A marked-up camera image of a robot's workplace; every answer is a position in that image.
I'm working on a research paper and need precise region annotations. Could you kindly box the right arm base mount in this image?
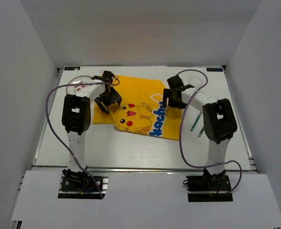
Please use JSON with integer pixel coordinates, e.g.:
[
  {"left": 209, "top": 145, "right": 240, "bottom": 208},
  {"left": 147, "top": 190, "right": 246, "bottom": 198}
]
[{"left": 183, "top": 169, "right": 233, "bottom": 202}]

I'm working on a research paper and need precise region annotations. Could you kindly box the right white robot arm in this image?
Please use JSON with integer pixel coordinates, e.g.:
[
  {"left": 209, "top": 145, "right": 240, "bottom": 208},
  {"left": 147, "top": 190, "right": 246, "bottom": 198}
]
[{"left": 162, "top": 75, "right": 238, "bottom": 190}]

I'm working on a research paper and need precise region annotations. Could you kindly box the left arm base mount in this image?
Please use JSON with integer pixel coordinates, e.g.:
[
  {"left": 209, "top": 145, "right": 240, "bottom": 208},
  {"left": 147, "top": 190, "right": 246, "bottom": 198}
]
[{"left": 58, "top": 169, "right": 108, "bottom": 199}]

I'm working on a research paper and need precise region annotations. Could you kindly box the right black table label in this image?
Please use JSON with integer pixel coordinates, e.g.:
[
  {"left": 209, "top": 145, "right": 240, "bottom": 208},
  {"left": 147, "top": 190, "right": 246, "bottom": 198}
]
[{"left": 206, "top": 67, "right": 223, "bottom": 72}]

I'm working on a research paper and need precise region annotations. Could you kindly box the knife with teal handle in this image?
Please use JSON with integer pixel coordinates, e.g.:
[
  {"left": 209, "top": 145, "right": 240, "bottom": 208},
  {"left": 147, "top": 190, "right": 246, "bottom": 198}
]
[{"left": 198, "top": 127, "right": 205, "bottom": 137}]

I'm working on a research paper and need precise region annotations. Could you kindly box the white printed plate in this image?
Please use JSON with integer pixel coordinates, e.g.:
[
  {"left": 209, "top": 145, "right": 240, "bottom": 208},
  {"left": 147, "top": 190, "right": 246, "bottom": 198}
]
[{"left": 66, "top": 75, "right": 104, "bottom": 97}]

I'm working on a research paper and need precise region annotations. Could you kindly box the fork with teal handle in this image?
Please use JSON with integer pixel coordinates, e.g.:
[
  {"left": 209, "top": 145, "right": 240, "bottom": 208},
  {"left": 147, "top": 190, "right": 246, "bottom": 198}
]
[{"left": 190, "top": 112, "right": 202, "bottom": 132}]

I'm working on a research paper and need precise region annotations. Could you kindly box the clear drinking glass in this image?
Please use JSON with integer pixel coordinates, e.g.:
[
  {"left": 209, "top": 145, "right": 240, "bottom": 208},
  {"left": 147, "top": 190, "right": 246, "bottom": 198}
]
[{"left": 188, "top": 76, "right": 204, "bottom": 90}]

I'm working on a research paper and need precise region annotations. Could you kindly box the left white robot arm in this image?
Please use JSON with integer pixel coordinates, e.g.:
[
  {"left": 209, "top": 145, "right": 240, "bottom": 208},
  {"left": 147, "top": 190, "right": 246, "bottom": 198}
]
[{"left": 62, "top": 71, "right": 122, "bottom": 173}]

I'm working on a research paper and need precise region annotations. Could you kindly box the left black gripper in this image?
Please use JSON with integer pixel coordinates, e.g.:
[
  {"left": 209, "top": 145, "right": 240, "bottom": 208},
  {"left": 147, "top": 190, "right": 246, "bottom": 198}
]
[{"left": 95, "top": 87, "right": 122, "bottom": 114}]

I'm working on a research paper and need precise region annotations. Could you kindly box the black table label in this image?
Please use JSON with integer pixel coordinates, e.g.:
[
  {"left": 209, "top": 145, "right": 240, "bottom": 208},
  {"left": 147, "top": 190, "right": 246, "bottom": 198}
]
[
  {"left": 206, "top": 67, "right": 223, "bottom": 72},
  {"left": 64, "top": 66, "right": 80, "bottom": 71}
]

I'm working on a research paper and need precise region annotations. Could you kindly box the yellow Pikachu cloth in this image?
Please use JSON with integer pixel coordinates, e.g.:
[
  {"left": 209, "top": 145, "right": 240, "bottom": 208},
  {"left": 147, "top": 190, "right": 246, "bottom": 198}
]
[{"left": 92, "top": 75, "right": 182, "bottom": 140}]

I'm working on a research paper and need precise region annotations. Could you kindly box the left black table label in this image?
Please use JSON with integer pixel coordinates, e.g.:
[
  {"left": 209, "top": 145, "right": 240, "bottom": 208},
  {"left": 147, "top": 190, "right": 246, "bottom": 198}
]
[{"left": 64, "top": 66, "right": 80, "bottom": 71}]

